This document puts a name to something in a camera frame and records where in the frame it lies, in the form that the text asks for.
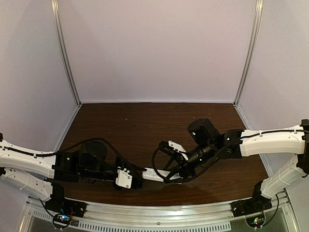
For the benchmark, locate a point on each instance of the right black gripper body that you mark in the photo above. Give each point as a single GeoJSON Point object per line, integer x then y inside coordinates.
{"type": "Point", "coordinates": [189, 170]}

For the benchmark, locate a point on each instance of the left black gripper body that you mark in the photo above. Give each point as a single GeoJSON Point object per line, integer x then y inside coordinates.
{"type": "Point", "coordinates": [123, 165]}

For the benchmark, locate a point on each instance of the white remote control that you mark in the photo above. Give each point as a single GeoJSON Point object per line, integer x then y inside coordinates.
{"type": "Point", "coordinates": [160, 176]}

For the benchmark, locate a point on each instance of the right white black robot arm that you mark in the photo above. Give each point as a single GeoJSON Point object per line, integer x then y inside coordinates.
{"type": "Point", "coordinates": [235, 144]}

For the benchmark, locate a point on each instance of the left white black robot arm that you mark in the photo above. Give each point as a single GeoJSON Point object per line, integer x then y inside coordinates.
{"type": "Point", "coordinates": [40, 172]}

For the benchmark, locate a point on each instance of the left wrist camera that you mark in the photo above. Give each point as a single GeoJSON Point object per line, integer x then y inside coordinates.
{"type": "Point", "coordinates": [124, 178]}

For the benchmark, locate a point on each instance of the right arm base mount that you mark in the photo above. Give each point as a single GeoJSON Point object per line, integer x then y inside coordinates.
{"type": "Point", "coordinates": [253, 210]}

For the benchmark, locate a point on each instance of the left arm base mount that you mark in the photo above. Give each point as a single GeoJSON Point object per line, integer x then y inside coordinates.
{"type": "Point", "coordinates": [63, 212]}

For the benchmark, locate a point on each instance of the right aluminium corner post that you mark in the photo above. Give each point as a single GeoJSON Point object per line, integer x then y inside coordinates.
{"type": "Point", "coordinates": [257, 18]}

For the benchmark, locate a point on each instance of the aluminium corner post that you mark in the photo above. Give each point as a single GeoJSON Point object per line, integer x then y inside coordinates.
{"type": "Point", "coordinates": [63, 51]}
{"type": "Point", "coordinates": [257, 18]}

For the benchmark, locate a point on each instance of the left aluminium corner post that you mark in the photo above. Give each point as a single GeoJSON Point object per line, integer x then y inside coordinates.
{"type": "Point", "coordinates": [63, 51]}

